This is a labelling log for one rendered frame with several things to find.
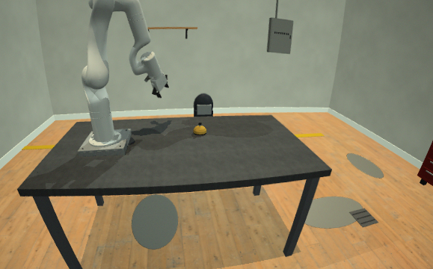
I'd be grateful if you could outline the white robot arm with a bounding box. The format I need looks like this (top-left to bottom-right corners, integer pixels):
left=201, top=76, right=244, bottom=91
left=82, top=0, right=162, bottom=147

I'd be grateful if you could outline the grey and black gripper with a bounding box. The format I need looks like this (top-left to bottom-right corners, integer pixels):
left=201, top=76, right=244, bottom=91
left=150, top=72, right=169, bottom=98

